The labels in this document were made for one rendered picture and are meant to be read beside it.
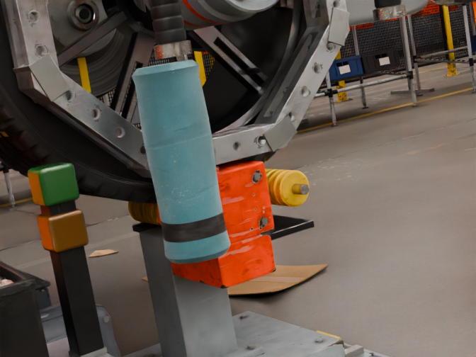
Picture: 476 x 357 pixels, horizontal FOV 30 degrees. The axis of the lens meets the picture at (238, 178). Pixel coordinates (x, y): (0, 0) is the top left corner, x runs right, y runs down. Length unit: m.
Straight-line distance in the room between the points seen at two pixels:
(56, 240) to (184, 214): 0.26
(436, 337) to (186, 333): 0.82
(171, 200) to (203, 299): 0.37
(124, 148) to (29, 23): 0.21
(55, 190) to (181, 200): 0.26
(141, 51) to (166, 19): 0.35
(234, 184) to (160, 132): 0.22
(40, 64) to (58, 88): 0.04
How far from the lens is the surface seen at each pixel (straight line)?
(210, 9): 1.20
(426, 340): 2.14
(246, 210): 1.33
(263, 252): 1.35
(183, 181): 1.14
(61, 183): 0.94
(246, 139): 1.34
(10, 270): 0.94
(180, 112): 1.13
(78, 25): 1.74
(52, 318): 1.33
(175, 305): 1.48
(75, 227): 0.95
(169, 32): 1.03
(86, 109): 1.22
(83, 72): 1.79
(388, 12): 1.22
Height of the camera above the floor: 0.76
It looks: 9 degrees down
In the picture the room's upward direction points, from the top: 10 degrees counter-clockwise
